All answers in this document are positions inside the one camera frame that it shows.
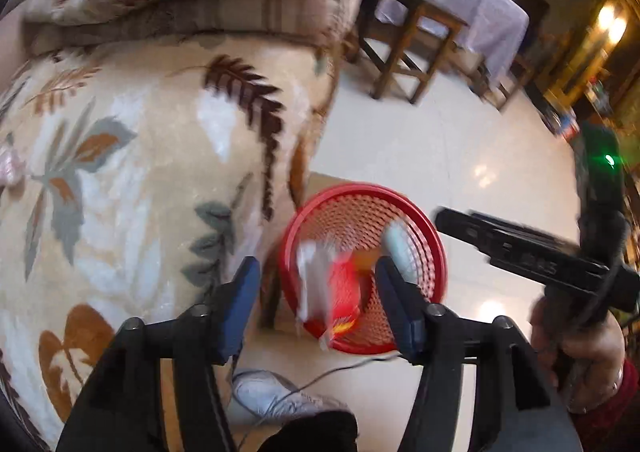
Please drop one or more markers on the white sneaker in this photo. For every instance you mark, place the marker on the white sneaker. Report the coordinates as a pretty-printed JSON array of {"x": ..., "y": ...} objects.
[{"x": 270, "y": 397}]

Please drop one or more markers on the tall wooden stool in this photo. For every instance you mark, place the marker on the tall wooden stool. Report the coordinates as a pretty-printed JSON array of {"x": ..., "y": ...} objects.
[{"x": 400, "y": 41}]

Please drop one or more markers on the leaf print blanket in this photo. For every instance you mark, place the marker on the leaf print blanket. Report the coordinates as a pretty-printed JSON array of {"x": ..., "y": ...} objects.
[{"x": 150, "y": 156}]

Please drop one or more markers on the pale blue wrapper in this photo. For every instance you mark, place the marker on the pale blue wrapper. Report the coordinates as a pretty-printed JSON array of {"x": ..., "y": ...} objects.
[{"x": 400, "y": 247}]

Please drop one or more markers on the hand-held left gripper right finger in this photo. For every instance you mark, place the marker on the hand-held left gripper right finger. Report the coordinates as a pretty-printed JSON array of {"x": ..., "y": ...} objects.
[{"x": 400, "y": 314}]

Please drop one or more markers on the person's right forearm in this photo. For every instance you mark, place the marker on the person's right forearm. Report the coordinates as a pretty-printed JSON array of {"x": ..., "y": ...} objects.
[{"x": 615, "y": 417}]

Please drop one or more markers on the red snack packet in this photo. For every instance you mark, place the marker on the red snack packet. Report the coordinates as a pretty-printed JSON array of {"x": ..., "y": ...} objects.
[{"x": 346, "y": 294}]

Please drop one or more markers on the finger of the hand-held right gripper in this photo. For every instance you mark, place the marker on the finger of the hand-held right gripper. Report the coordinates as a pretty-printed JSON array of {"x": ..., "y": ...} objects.
[{"x": 505, "y": 244}]

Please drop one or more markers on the cluttered shelf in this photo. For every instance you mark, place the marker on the cluttered shelf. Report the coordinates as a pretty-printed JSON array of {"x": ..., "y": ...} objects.
[{"x": 567, "y": 116}]

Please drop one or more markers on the person's right hand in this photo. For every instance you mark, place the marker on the person's right hand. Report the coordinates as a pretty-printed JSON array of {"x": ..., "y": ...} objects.
[{"x": 590, "y": 357}]

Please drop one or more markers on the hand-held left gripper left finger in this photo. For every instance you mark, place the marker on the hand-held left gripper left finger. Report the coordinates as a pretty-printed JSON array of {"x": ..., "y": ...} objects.
[{"x": 242, "y": 314}]

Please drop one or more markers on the red mesh basket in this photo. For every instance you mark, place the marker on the red mesh basket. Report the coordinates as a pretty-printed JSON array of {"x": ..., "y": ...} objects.
[{"x": 360, "y": 227}]

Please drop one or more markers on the pale pink crumpled item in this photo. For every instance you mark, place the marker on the pale pink crumpled item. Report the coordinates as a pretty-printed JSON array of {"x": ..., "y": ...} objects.
[{"x": 9, "y": 166}]

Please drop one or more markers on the person's black trouser leg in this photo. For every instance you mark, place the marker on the person's black trouser leg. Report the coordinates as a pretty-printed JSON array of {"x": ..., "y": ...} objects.
[{"x": 310, "y": 434}]

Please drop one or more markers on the small wooden stool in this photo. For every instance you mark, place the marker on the small wooden stool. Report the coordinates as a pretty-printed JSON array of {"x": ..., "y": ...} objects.
[{"x": 505, "y": 81}]

